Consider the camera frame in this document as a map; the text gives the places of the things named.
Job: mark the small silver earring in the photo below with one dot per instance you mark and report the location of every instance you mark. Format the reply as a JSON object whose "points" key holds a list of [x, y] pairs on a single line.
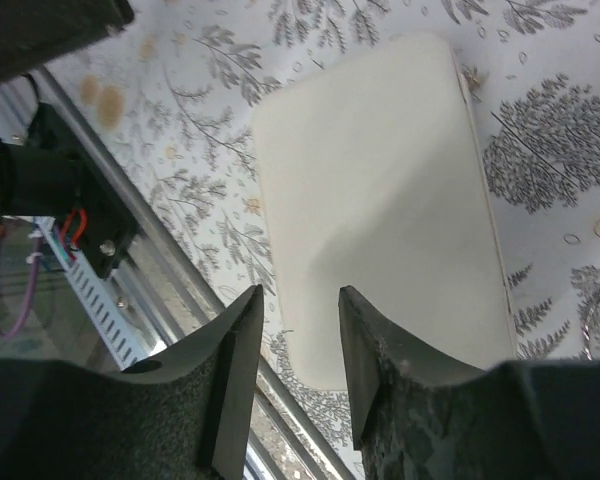
{"points": [[475, 78]]}

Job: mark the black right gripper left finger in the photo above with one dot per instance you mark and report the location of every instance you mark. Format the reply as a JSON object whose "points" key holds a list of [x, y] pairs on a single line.
{"points": [[183, 413]]}

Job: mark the beige jewelry box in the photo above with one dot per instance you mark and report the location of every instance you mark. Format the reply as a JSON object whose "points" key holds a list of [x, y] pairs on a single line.
{"points": [[371, 177]]}

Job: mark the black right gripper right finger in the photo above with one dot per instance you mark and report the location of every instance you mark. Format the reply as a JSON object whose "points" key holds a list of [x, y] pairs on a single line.
{"points": [[417, 413]]}

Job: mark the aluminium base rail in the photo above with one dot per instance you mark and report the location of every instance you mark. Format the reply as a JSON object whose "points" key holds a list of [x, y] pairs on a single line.
{"points": [[155, 296]]}

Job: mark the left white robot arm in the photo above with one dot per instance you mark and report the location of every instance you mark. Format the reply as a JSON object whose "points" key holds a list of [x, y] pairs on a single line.
{"points": [[51, 174]]}

